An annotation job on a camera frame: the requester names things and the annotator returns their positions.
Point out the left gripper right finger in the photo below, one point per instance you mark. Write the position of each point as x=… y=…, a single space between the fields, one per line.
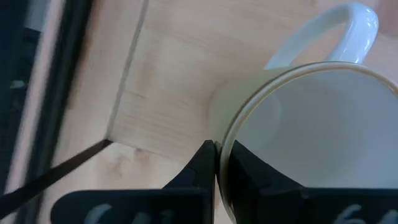
x=280 y=205

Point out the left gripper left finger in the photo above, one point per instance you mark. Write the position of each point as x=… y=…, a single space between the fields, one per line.
x=140 y=207

